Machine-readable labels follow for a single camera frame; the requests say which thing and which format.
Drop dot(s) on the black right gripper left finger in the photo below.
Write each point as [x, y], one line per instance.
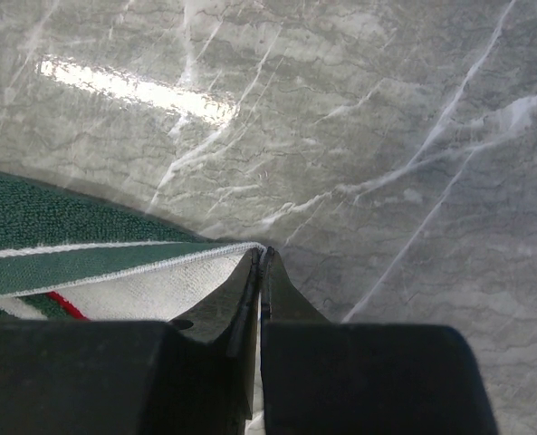
[191, 375]

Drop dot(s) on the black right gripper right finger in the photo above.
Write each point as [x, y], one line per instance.
[320, 377]

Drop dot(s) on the green white striped towel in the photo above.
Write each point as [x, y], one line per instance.
[66, 256]

